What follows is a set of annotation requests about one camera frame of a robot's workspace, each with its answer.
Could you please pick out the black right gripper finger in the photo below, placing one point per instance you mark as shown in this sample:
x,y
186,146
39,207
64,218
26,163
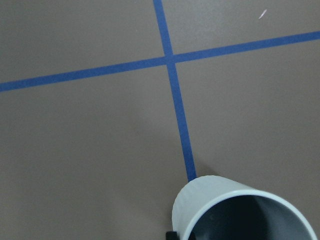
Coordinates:
x,y
171,235

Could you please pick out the white mug grey inside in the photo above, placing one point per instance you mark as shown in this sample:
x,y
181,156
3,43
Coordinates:
x,y
216,208

